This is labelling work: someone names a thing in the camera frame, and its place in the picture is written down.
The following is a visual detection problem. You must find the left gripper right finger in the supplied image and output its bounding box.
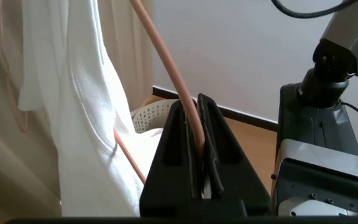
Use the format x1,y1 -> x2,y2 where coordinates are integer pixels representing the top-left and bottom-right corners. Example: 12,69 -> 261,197
196,93 -> 272,217

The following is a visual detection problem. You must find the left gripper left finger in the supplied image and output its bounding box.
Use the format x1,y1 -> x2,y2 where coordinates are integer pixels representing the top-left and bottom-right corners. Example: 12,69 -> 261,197
139,100 -> 204,216

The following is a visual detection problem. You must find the white printed t-shirt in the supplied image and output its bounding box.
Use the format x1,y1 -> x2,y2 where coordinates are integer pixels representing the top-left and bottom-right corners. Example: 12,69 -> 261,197
17,0 -> 164,218

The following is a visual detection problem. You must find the pink clothes hanger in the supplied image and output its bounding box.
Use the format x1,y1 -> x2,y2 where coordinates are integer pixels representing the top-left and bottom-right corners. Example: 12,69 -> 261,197
113,0 -> 206,184
0,0 -> 30,134

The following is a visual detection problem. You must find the white laundry basket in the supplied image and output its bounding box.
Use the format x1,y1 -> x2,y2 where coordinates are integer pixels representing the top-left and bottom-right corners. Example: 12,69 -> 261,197
131,98 -> 180,134

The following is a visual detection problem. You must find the black cable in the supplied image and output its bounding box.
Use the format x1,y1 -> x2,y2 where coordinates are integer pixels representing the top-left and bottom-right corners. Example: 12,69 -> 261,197
270,0 -> 358,128

